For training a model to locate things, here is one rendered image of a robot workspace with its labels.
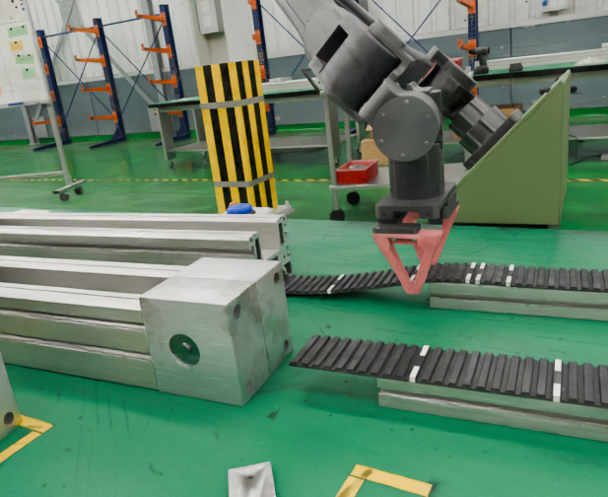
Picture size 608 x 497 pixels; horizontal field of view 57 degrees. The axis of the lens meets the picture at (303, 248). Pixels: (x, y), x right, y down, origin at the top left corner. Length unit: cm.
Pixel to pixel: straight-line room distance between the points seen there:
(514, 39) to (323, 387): 775
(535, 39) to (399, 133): 762
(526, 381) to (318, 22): 41
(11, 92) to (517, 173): 579
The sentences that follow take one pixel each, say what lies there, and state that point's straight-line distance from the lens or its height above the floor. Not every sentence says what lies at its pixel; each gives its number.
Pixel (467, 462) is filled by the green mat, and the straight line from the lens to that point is 42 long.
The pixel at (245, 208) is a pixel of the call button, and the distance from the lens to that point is 85.
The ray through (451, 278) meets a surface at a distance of 62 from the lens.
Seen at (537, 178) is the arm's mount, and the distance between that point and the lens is 89.
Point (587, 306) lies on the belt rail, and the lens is 62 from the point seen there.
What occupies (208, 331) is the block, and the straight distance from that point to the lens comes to 47.
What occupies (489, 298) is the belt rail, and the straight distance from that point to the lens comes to 62.
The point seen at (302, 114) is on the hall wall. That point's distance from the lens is 929.
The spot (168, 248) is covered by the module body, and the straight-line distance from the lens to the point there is 74.
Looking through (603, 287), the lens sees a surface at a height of 81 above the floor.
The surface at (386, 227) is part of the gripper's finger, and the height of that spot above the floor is 88.
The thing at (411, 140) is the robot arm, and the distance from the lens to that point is 50.
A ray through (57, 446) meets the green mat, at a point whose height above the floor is 78.
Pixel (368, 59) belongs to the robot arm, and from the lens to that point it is 57.
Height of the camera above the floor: 105
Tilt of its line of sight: 18 degrees down
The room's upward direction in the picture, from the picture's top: 7 degrees counter-clockwise
